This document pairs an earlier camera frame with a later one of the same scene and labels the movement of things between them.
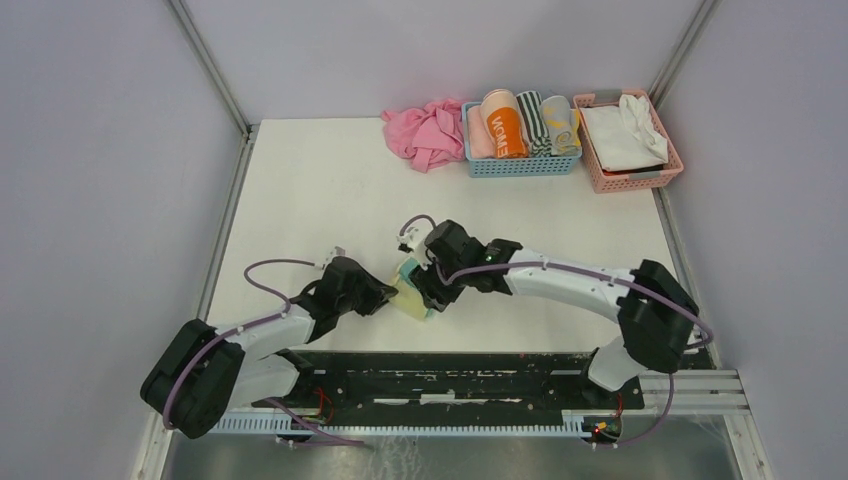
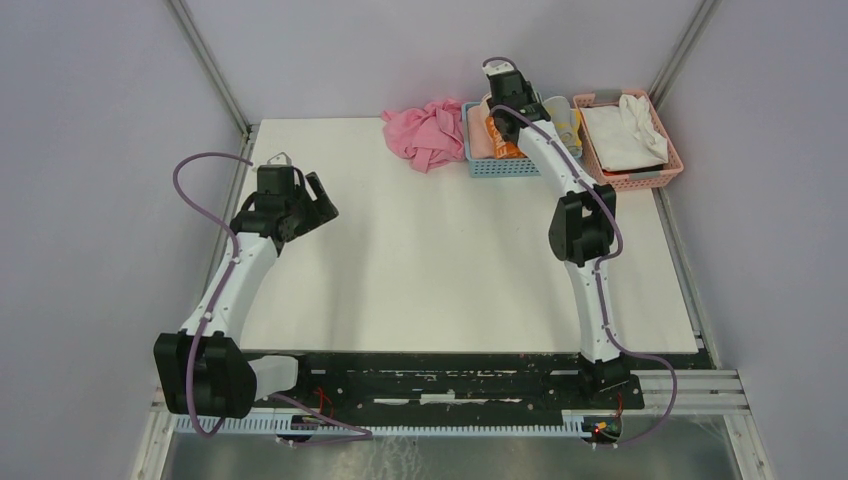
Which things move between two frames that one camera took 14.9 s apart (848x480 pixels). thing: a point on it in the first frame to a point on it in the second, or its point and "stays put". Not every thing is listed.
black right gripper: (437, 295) to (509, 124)
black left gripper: (378, 293) to (320, 209)
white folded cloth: (626, 136) stays put
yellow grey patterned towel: (564, 124) stays put
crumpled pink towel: (426, 137) stays put
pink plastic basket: (604, 181) stays put
